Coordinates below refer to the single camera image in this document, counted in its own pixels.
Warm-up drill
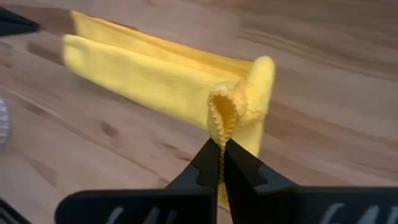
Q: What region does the yellow microfiber towel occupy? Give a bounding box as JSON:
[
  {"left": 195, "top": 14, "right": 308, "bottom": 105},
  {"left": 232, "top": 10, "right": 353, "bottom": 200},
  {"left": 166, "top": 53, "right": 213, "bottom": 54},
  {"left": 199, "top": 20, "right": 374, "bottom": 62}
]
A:
[{"left": 61, "top": 10, "right": 277, "bottom": 210}]

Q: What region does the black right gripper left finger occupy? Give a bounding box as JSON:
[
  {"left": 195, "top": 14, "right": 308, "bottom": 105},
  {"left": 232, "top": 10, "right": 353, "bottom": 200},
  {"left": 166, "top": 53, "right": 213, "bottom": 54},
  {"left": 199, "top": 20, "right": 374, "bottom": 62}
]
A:
[{"left": 166, "top": 139, "right": 221, "bottom": 224}]

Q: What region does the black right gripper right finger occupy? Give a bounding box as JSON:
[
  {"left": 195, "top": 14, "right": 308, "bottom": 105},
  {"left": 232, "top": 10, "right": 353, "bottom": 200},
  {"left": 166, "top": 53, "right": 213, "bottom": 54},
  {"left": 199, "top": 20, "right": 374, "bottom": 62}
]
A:
[{"left": 223, "top": 139, "right": 299, "bottom": 224}]

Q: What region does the white faceted plant pot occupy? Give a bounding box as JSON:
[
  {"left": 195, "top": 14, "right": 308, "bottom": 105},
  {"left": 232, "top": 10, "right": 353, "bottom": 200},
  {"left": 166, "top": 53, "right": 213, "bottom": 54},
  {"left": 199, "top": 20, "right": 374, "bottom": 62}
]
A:
[{"left": 0, "top": 95, "right": 11, "bottom": 147}]

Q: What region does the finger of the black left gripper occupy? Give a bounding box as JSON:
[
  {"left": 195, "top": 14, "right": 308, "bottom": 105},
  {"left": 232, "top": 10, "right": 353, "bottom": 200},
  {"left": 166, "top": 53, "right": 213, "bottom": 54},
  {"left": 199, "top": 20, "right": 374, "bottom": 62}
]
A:
[{"left": 0, "top": 6, "right": 40, "bottom": 37}]

